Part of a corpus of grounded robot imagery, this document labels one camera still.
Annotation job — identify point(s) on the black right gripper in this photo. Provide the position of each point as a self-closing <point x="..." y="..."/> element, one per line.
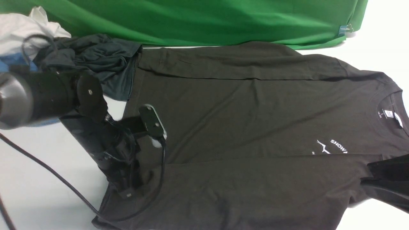
<point x="389" y="182"/>

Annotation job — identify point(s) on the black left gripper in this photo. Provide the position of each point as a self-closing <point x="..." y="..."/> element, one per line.
<point x="113" y="146"/>

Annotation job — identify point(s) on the dark gray long-sleeve top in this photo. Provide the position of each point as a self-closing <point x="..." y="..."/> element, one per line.
<point x="261" y="137"/>

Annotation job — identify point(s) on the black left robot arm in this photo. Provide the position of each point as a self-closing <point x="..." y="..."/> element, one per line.
<point x="76" y="99"/>

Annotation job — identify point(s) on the dark teal crumpled garment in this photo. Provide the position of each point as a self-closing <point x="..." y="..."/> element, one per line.
<point x="111" y="60"/>

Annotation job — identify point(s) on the blue crumpled garment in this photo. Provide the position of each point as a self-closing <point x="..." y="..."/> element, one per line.
<point x="8" y="62"/>

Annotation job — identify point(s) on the white crumpled garment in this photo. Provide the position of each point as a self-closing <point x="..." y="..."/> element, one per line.
<point x="15" y="27"/>

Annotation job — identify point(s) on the blue binder clip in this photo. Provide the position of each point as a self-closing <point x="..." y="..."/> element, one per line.
<point x="344" y="29"/>

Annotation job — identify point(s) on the green backdrop cloth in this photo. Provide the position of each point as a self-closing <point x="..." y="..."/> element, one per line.
<point x="299" y="24"/>

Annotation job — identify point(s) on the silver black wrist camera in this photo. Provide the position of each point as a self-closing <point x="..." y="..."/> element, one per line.
<point x="153" y="125"/>

